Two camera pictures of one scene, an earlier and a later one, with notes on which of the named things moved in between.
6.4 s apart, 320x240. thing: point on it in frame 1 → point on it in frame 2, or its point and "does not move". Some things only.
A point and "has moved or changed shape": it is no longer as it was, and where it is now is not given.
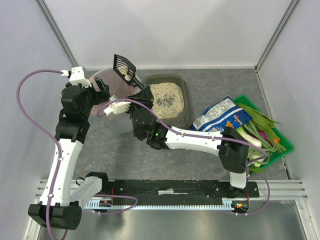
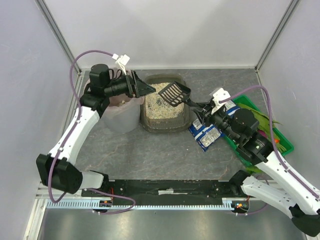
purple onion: [263, 134] does not move
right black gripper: [142, 97] → [207, 111]
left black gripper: [97, 90] → [133, 83]
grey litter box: [172, 100] does not move
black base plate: [200, 188] does not move
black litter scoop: [126, 70] has moved or changed shape
